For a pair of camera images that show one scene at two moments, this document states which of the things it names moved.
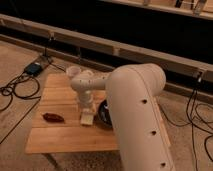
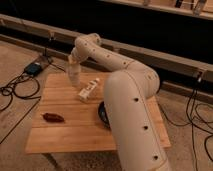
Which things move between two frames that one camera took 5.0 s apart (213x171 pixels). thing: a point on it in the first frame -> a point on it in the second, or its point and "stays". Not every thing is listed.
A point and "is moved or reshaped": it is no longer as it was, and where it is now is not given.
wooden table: (57, 124) stays
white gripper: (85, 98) -> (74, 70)
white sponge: (86, 119) is moved or reshaped
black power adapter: (33, 69) stays
